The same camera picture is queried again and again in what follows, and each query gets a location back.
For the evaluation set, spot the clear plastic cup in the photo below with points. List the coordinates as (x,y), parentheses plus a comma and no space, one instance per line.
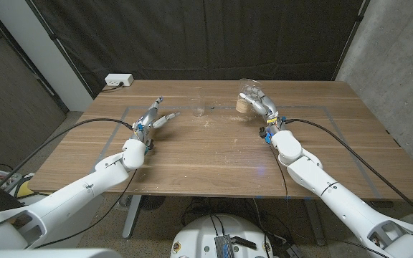
(198,107)

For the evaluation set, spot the clear cup with brown sugar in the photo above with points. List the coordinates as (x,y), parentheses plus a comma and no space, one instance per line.
(243,105)

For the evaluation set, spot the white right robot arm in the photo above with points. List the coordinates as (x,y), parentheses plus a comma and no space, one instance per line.
(335,193)

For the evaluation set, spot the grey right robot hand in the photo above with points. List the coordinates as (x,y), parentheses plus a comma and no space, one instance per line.
(268,107)

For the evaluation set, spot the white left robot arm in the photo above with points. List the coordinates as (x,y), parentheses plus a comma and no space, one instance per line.
(66,200)

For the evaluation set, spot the yellow floor object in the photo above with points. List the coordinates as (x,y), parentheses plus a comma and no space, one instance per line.
(25,190)

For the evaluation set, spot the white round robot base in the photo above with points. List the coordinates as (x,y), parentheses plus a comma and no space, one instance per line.
(199,236)

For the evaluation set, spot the black flat module on base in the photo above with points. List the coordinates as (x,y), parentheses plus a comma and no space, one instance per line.
(245,243)

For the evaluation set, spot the grey ribbed electronics box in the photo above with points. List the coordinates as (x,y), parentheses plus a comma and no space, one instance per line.
(224,247)

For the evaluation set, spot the grey table leg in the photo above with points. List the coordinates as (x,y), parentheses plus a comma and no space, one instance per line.
(132,218)
(315,225)

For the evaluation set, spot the dark brown door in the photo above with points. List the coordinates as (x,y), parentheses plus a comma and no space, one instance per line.
(9,107)

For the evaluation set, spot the black fabric backdrop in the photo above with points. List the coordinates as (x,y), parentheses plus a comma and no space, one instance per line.
(199,39)

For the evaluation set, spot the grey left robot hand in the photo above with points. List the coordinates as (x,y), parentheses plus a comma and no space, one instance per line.
(147,120)

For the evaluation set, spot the white power strip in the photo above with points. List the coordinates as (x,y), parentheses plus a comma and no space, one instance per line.
(118,79)

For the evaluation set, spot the black backdrop stand pole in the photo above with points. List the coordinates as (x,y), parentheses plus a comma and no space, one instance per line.
(66,53)
(350,39)

